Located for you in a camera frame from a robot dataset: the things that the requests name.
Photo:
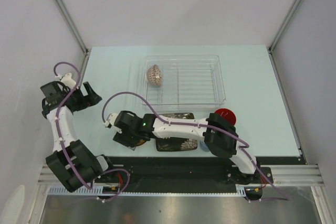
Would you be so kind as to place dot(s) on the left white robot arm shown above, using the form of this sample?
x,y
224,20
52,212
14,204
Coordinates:
x,y
71,161

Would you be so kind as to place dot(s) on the clear wire dish rack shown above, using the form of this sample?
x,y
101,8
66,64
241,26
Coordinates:
x,y
190,82

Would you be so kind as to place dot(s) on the red black mug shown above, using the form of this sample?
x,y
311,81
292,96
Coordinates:
x,y
227,114

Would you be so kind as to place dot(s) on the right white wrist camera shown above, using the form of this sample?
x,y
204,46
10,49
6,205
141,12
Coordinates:
x,y
110,120

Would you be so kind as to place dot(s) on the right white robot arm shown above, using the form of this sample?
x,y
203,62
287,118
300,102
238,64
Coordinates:
x,y
215,132

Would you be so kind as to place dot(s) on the yellow round plate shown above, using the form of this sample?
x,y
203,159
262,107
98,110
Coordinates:
x,y
141,142

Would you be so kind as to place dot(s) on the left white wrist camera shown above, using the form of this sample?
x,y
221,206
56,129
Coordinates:
x,y
67,80

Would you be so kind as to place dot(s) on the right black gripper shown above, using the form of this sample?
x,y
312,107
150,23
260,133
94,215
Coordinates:
x,y
122,137

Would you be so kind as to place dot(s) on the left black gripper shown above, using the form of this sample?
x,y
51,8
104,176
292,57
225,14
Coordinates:
x,y
91,99

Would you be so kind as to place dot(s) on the light blue cup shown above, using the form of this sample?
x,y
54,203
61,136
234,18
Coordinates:
x,y
204,147

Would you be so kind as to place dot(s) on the red-white patterned bowl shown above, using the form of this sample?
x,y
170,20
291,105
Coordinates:
x,y
154,76

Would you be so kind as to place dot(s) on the black floral square plate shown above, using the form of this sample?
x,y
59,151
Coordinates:
x,y
176,144

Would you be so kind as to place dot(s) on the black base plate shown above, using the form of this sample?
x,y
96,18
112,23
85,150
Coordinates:
x,y
180,175

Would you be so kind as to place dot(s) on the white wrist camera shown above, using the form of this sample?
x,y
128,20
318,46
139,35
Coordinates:
x,y
110,120
67,80

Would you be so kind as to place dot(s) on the grey cable duct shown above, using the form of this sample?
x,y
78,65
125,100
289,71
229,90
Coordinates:
x,y
102,191

